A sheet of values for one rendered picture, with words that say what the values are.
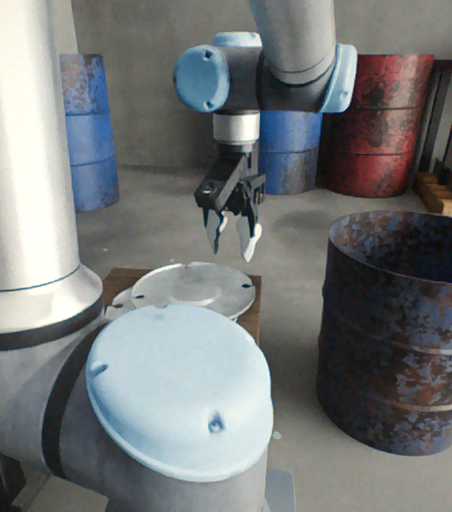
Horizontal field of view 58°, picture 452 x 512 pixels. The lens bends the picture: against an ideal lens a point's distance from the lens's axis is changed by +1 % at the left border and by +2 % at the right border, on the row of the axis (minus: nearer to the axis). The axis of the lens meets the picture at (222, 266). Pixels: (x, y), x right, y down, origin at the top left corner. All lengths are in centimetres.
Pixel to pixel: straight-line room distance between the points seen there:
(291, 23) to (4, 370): 36
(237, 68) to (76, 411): 43
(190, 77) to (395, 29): 305
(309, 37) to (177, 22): 326
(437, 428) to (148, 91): 330
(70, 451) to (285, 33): 38
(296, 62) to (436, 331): 61
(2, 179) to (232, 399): 18
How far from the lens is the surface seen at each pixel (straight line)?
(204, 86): 55
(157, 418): 23
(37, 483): 107
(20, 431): 31
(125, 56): 384
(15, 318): 29
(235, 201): 70
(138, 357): 26
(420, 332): 90
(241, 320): 87
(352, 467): 109
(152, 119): 379
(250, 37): 67
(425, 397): 102
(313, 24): 44
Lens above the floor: 84
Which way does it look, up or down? 27 degrees down
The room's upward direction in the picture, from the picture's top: straight up
